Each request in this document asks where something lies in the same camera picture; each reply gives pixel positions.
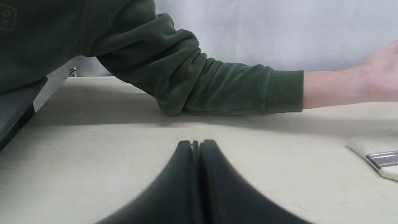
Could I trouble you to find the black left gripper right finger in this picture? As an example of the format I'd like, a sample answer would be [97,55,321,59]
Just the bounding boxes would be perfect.
[199,140,311,224]

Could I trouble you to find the forearm in dark green sleeve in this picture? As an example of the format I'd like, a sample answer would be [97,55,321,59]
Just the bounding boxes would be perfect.
[1,0,379,116]

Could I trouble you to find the wide wooden paint brush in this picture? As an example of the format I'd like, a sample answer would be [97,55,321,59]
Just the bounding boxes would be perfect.
[348,135,398,181]

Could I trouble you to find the open bare human hand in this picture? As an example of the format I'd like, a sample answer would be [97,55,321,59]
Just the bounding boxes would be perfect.
[361,40,398,102]

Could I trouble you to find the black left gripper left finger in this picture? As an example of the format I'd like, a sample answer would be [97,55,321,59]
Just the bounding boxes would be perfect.
[95,140,199,224]

